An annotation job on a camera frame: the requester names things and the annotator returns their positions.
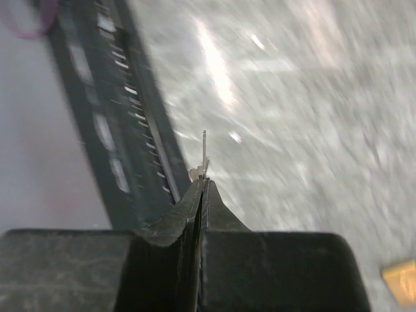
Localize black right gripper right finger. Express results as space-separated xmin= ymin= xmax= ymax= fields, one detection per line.
xmin=198 ymin=180 xmax=371 ymax=311

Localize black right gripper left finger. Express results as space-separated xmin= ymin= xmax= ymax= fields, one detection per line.
xmin=1 ymin=180 xmax=203 ymax=311

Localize small silver keys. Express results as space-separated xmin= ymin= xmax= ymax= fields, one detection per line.
xmin=188 ymin=130 xmax=209 ymax=182

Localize small brass padlock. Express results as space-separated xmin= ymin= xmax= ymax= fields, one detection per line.
xmin=381 ymin=260 xmax=415 ymax=307

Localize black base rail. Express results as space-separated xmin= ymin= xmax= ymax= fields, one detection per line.
xmin=48 ymin=1 xmax=190 ymax=229

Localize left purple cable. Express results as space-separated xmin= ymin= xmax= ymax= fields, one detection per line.
xmin=0 ymin=0 xmax=61 ymax=40

